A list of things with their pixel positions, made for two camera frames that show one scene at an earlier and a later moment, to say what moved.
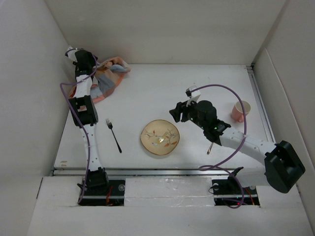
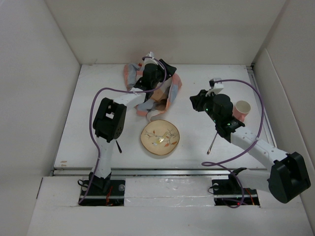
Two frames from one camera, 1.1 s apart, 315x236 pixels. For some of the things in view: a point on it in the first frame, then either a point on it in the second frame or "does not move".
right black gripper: (181, 107) → (198, 100)
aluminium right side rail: (250, 68) does not move
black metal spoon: (209, 149) does not move
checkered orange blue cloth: (107, 75) → (163, 95)
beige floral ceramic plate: (159, 137) does not move
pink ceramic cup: (237, 111) does not move
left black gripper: (91, 59) → (170, 71)
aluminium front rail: (82, 171) does not move
